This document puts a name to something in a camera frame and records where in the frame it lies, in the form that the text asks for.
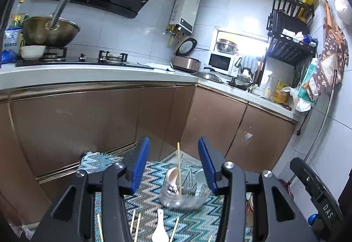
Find metal mop pole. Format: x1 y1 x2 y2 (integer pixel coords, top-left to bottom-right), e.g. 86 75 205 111
302 70 338 163

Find metal basin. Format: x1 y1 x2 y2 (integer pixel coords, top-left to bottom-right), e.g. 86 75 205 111
215 38 239 55

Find brown lower cabinets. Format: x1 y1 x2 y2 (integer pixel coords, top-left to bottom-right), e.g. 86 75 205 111
0 83 299 227

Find clear utensil holder wire frame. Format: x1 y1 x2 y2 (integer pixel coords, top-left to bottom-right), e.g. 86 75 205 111
159 166 210 210

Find zigzag patterned mat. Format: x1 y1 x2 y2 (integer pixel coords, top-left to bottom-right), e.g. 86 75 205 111
78 152 253 242

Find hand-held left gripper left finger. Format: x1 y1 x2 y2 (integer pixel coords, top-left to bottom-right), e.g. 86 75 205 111
31 136 151 242

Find white water heater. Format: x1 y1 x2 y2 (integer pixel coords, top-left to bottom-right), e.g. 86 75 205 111
169 0 200 34

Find oil bottle yellow cap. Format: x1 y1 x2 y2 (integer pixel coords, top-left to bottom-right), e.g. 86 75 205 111
14 0 28 28

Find black dish rack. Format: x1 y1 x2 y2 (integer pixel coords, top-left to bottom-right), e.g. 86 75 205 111
265 0 317 66

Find beige ceramic spoon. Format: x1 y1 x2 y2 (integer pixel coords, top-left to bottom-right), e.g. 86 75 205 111
166 168 180 191

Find white ceramic spoon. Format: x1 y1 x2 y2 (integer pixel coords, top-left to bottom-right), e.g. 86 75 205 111
152 209 169 242

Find white plastic bag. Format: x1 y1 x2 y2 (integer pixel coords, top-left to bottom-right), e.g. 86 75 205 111
332 0 352 25

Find blue white packet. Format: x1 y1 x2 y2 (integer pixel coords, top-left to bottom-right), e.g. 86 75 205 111
2 28 24 64

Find teal packet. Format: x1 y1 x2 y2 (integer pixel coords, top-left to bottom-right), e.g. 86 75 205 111
301 59 319 100

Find metal wok with handle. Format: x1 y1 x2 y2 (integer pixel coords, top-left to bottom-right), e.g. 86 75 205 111
22 0 80 48

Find black pan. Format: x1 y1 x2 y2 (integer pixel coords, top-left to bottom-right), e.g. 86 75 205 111
228 77 257 91

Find metal pot lid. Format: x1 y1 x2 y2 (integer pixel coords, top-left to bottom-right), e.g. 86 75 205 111
192 67 224 83

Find brown floral apron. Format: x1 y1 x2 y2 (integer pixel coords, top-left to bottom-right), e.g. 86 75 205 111
308 1 350 102

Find brown rice cooker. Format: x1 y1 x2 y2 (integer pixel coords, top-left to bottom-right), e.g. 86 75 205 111
172 37 202 73

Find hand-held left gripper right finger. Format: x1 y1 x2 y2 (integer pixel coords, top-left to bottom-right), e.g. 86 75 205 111
197 137 317 242

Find white counter cloth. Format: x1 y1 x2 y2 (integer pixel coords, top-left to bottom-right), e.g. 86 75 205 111
143 63 175 72

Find brass pipe valves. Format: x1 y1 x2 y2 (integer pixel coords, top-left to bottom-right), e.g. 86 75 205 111
165 24 183 45

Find black gas stove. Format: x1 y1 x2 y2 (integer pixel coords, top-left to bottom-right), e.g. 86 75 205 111
15 48 143 68

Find small white bag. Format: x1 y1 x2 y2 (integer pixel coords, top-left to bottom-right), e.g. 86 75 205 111
291 86 313 112

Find crumpled cloths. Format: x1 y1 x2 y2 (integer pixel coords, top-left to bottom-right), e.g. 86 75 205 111
283 29 318 47

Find grey hanging towel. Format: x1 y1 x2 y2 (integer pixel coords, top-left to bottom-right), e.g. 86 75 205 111
239 55 259 75

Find white microwave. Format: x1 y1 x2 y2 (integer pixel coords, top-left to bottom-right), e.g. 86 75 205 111
207 52 237 76

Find white spray bottle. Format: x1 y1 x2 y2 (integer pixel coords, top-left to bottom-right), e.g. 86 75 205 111
264 74 275 98

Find white bowl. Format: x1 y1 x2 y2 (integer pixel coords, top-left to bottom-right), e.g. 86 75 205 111
20 45 47 60

